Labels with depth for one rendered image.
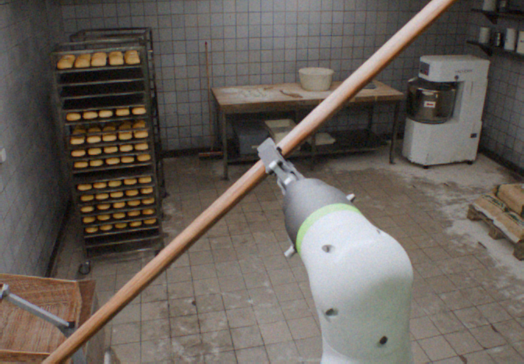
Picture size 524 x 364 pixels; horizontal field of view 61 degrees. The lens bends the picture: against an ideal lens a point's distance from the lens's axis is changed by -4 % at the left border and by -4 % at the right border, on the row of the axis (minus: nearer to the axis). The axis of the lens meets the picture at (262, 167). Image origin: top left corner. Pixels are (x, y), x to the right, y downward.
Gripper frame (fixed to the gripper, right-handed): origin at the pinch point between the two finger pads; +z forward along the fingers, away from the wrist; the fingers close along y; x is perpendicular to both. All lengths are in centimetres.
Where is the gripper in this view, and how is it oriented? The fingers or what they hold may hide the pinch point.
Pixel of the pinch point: (276, 157)
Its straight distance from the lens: 80.3
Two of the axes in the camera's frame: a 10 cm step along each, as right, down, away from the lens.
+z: -2.4, -3.9, 8.9
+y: 6.4, 6.3, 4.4
